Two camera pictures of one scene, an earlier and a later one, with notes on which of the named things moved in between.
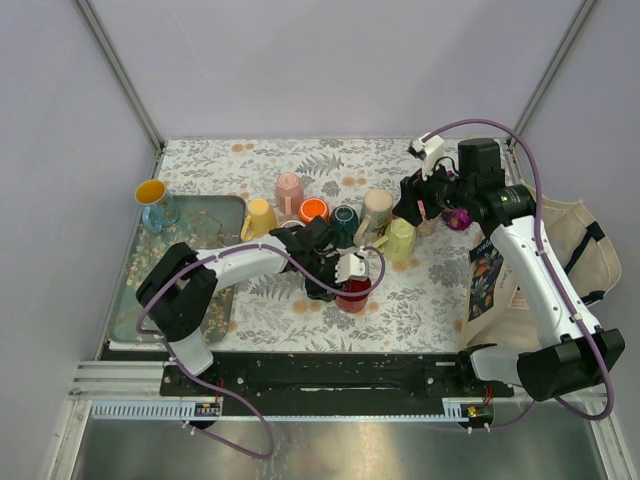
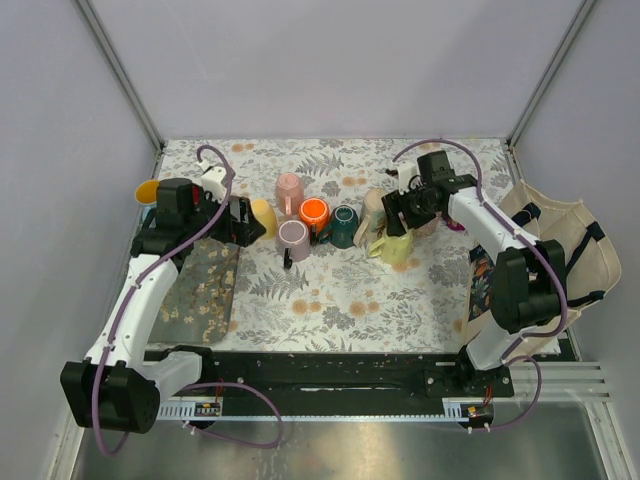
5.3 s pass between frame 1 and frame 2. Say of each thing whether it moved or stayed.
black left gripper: moved
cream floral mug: stayed
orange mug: stayed
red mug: moved
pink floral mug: stayed
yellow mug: stayed
